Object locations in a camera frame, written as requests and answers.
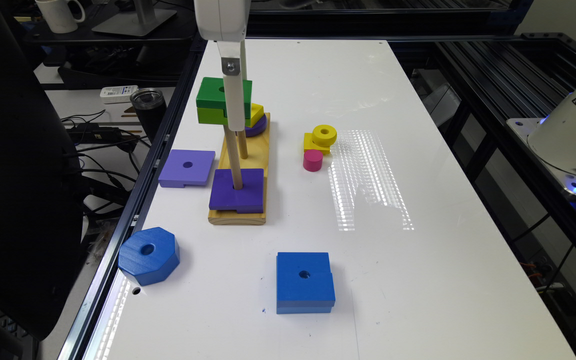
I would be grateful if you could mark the green square block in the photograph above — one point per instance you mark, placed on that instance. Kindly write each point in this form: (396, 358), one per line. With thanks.
(211, 102)

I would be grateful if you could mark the yellow ring block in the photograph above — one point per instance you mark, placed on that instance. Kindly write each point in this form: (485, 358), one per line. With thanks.
(321, 138)

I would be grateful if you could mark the light purple square block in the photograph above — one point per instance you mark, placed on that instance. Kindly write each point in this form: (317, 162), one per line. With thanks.
(186, 167)

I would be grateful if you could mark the yellow block on peg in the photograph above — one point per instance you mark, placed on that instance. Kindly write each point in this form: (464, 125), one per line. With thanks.
(256, 113)

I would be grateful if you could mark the blue square block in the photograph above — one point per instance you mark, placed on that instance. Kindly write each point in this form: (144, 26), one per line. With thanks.
(304, 283)

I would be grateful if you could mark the front wooden peg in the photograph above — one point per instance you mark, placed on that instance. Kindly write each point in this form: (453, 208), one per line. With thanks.
(233, 155)

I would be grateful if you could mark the wooden peg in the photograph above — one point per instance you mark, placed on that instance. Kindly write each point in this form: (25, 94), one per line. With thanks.
(242, 145)
(233, 155)

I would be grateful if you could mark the white remote control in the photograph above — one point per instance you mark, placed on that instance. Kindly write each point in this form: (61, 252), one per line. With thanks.
(119, 94)

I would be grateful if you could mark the black steel tumbler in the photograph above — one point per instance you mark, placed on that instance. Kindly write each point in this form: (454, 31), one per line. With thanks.
(150, 107)

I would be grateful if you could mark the middle wooden peg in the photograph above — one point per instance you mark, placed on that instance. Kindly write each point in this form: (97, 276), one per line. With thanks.
(242, 145)

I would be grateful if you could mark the blue octagon block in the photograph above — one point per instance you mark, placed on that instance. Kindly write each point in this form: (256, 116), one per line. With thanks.
(149, 256)

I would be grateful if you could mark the monitor stand base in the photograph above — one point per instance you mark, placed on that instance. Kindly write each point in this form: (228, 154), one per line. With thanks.
(139, 23)

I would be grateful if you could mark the wooden peg base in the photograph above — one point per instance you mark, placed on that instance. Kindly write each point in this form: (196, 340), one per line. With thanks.
(258, 157)

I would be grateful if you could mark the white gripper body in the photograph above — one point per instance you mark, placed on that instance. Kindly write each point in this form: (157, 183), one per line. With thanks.
(222, 20)

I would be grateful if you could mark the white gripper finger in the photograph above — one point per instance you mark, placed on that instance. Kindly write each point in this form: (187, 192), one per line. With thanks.
(233, 71)
(243, 60)

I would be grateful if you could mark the pink cylinder block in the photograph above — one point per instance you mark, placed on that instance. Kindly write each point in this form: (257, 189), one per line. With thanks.
(312, 160)

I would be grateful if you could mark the black monitor back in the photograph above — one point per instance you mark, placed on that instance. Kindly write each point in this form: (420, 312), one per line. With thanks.
(40, 217)

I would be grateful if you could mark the white ceramic mug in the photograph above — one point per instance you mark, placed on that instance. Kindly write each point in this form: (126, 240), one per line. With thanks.
(59, 16)

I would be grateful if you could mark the purple round block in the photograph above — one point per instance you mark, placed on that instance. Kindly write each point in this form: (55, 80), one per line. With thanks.
(258, 128)

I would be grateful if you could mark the dark purple square block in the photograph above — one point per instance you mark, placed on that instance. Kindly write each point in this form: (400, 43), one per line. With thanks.
(250, 199)

